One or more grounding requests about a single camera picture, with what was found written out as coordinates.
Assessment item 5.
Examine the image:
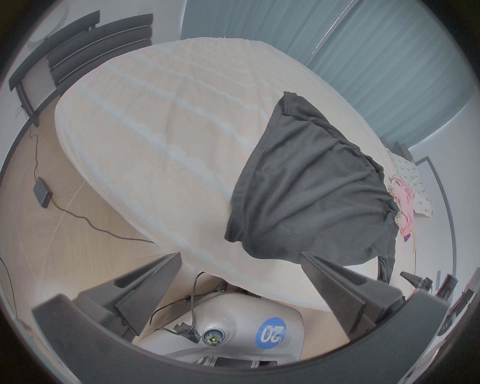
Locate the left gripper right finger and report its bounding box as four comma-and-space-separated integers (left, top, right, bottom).
301, 252, 406, 336

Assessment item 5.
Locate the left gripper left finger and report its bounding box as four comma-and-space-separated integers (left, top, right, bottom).
77, 252, 183, 337

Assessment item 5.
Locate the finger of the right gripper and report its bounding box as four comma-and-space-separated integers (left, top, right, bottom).
400, 271, 434, 290

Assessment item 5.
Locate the black T-shirt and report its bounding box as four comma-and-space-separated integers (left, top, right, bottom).
224, 91, 399, 282

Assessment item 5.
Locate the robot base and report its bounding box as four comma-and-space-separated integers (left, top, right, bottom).
133, 277, 304, 367

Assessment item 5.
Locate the bed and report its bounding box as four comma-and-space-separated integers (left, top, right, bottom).
54, 37, 456, 313

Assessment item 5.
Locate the pink garment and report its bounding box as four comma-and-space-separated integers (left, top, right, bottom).
388, 177, 415, 237

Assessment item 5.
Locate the white printed pillow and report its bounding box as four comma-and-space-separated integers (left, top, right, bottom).
390, 152, 436, 218

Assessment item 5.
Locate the black power adapter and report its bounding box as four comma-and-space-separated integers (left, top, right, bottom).
33, 178, 53, 209

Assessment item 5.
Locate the blue-green curtain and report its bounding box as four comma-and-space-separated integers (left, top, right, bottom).
307, 0, 475, 151
180, 0, 355, 69

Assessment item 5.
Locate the black chest of drawers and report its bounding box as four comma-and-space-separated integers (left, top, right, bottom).
47, 14, 153, 96

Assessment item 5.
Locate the black cable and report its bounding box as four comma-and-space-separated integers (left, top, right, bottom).
149, 271, 224, 343
28, 131, 155, 245

